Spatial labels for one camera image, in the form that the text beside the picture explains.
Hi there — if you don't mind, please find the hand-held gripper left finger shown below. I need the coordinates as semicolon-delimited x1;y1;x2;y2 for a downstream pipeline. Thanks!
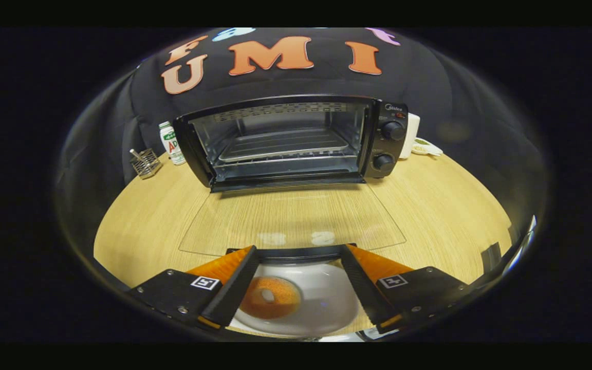
126;245;261;330

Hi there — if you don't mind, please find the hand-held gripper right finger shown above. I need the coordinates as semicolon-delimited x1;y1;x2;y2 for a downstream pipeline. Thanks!
340;244;469;334

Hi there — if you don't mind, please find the glazed brown donut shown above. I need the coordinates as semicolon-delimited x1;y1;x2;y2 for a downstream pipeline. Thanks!
239;276;302;320

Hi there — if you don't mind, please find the black toaster oven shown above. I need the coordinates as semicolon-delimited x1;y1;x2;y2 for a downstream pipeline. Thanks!
173;95;410;264

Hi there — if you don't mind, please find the white plate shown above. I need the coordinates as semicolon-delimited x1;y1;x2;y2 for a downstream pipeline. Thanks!
229;260;361;338

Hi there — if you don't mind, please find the small white dish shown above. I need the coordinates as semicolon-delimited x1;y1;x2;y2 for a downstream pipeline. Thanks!
412;138;444;157

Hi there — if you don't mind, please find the white bottle green label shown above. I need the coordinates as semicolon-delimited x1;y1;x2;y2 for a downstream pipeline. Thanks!
159;121;187;166

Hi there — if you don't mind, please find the white container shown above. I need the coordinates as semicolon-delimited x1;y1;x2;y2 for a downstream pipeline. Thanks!
399;113;421;160

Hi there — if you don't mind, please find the metal wire basket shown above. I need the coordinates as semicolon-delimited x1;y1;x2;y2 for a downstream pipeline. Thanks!
129;148;163;179

